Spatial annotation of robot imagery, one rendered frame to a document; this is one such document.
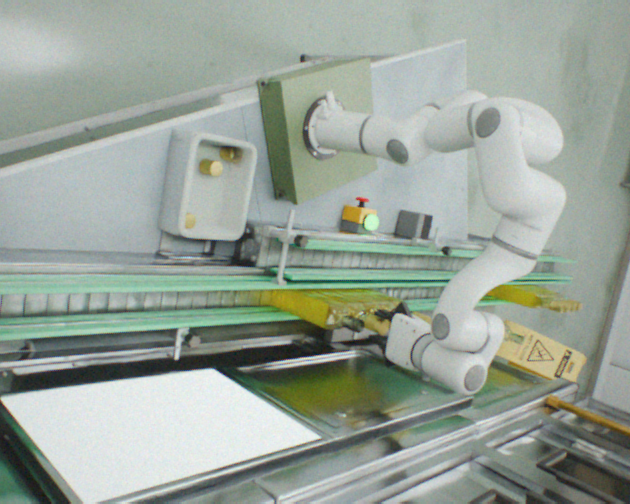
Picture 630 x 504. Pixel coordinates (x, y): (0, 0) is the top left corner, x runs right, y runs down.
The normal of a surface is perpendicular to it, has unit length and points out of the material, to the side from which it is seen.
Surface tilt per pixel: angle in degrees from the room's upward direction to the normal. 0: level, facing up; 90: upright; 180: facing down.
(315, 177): 2
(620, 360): 90
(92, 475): 90
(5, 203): 0
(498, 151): 99
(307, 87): 2
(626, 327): 90
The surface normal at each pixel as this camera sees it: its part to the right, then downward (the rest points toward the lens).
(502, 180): -0.71, -0.14
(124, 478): 0.18, -0.97
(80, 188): 0.69, 0.24
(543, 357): -0.29, -0.46
